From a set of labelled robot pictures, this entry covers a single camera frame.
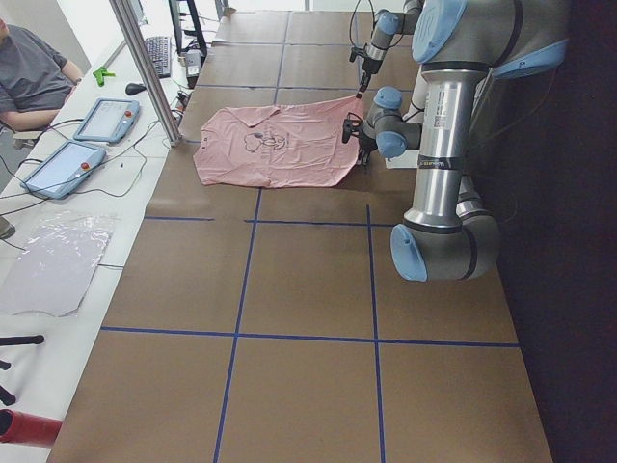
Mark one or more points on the black keyboard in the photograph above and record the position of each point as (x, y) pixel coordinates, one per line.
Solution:
(159, 50)

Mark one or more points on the aluminium frame post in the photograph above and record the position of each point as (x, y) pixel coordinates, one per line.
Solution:
(134, 40)

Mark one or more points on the lower teach pendant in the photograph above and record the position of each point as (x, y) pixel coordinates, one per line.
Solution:
(64, 170)

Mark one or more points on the pink Snoopy t-shirt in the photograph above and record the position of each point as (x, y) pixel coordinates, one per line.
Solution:
(278, 146)

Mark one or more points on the seated person grey shirt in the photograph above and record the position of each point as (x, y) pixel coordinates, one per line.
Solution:
(36, 79)

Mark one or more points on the clear plastic bag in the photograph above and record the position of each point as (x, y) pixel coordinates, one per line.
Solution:
(52, 275)

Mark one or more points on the teach pendant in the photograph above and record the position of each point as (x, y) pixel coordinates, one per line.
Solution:
(109, 120)
(64, 170)

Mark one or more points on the green clamp tool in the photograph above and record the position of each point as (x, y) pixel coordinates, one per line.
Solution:
(101, 74)

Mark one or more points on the red cylinder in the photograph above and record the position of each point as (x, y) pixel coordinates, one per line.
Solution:
(29, 430)

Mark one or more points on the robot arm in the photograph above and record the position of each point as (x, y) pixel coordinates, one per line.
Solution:
(385, 26)
(447, 234)

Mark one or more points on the black control box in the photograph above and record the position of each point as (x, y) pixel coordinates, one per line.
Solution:
(192, 61)

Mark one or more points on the black computer mouse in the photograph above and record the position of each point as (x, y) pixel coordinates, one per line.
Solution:
(134, 88)

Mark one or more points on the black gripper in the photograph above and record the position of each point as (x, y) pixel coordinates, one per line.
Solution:
(366, 68)
(363, 145)

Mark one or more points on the upper teach pendant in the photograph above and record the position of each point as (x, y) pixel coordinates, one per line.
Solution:
(109, 120)

